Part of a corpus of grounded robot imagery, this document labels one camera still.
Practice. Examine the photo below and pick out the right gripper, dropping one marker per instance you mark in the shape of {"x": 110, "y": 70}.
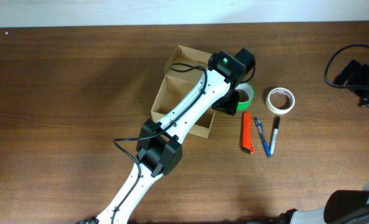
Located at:
{"x": 360, "y": 71}

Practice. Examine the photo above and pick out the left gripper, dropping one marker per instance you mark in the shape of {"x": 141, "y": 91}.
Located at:
{"x": 232, "y": 105}

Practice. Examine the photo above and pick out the green tape roll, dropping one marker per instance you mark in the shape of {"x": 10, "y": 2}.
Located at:
{"x": 247, "y": 94}

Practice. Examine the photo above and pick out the orange utility knife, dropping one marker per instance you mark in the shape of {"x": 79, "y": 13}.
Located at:
{"x": 246, "y": 141}

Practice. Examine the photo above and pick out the brown cardboard box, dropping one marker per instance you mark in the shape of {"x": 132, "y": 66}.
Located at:
{"x": 176, "y": 86}

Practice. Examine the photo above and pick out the beige masking tape roll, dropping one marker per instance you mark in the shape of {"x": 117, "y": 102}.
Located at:
{"x": 280, "y": 100}

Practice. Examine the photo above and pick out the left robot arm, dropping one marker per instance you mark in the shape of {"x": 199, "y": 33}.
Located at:
{"x": 159, "y": 144}

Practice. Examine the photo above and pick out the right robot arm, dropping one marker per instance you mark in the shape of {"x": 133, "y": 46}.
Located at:
{"x": 343, "y": 206}

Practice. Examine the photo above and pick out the black and white marker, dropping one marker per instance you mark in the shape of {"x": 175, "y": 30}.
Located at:
{"x": 274, "y": 133}

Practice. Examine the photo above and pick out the blue ballpoint pen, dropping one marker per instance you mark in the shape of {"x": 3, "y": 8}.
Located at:
{"x": 263, "y": 139}

